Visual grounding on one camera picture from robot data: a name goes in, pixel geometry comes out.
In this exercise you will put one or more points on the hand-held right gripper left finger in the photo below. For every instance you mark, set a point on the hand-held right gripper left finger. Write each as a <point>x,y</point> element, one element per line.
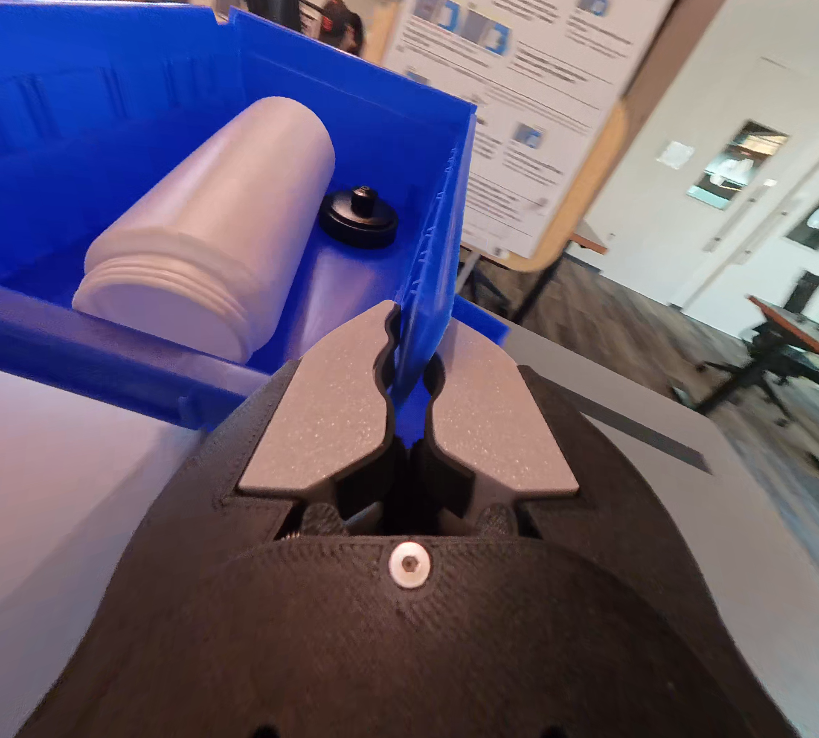
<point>320,418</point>

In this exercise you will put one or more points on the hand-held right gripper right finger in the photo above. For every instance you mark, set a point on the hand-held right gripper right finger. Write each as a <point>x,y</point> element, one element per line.
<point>499,431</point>

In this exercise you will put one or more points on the black bottle lid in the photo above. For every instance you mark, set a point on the black bottle lid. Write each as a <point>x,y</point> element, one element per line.
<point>358,226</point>

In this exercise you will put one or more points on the white plastic bottle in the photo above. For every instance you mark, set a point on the white plastic bottle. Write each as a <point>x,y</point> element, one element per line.
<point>224,187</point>

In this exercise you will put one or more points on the blue plastic bin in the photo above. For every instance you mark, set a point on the blue plastic bin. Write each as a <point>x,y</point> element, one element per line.
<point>384,111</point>

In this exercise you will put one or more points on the black office chair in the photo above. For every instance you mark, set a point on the black office chair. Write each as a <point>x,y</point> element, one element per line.
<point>748,367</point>

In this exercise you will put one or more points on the wood-top office desk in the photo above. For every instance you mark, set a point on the wood-top office desk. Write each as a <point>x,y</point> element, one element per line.
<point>787,322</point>

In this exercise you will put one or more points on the black desk monitor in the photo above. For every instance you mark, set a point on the black desk monitor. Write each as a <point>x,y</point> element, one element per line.
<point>803,293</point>

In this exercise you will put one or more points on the instruction sign stand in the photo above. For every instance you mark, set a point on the instruction sign stand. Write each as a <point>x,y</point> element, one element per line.
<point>544,47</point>

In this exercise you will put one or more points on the white wall sign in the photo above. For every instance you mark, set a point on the white wall sign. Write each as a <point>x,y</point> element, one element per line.
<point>675,154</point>

